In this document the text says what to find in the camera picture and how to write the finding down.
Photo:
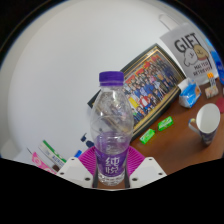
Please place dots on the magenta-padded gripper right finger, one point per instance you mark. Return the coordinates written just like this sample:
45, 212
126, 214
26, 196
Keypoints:
148, 171

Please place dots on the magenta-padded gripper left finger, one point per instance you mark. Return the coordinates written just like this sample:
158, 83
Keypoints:
75, 171

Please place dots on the clear purple-capped water bottle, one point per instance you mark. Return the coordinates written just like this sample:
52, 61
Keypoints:
111, 133

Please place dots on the white bottle with blue cap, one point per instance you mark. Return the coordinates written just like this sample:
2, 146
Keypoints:
78, 153

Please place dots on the long green and white box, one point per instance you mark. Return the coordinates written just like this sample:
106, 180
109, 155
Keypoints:
51, 154

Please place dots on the dark blue pump bottle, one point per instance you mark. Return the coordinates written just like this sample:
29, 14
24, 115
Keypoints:
88, 143

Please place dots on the long pink and white box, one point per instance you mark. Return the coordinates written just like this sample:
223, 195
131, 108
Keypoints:
41, 163

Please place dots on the white and blue paper cup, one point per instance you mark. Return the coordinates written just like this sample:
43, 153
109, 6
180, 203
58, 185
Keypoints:
208, 121

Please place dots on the blue tissue pack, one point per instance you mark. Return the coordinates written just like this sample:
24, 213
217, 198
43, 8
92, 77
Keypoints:
190, 95

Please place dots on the framed group picture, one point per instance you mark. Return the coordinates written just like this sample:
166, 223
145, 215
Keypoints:
150, 83

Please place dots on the flat round red coaster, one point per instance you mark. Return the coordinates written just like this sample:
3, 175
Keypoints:
220, 105

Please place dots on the small tan box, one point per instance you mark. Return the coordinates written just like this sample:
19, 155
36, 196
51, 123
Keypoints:
211, 92

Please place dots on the colourful puzzle cube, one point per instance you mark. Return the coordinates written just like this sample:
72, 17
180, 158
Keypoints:
211, 79

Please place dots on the white paper gift bag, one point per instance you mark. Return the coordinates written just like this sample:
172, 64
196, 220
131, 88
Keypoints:
186, 46

